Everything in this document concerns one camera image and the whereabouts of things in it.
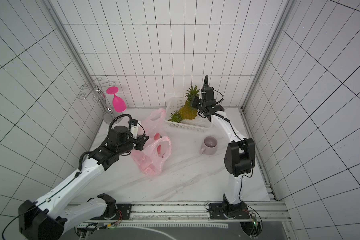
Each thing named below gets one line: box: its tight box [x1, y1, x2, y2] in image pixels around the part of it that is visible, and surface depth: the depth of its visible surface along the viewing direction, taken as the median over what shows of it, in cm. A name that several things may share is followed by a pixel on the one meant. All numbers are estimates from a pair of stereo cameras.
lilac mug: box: [199, 136, 218, 155], surface depth 94 cm
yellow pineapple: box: [167, 110, 183, 123], surface depth 106 cm
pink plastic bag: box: [130, 108, 173, 176], surface depth 76 cm
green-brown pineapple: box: [179, 85, 201, 120], surface depth 93 cm
